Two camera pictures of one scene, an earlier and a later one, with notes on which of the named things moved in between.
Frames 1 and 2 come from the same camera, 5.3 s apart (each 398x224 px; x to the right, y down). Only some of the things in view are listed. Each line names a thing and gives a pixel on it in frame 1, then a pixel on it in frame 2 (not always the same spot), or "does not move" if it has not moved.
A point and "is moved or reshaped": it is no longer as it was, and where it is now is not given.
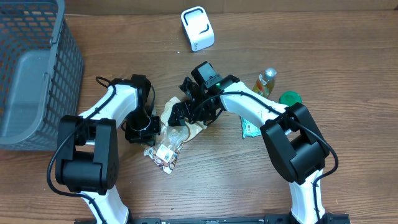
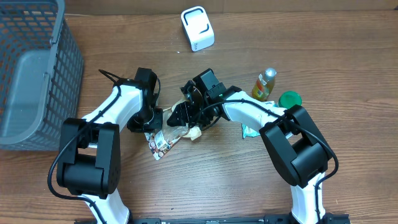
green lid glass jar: (290, 98) does not move
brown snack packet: (165, 150) is moved or reshaped
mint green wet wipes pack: (249, 129) does not move
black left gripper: (134, 137) → (135, 127)
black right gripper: (183, 109) does not move
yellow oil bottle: (265, 81) does not move
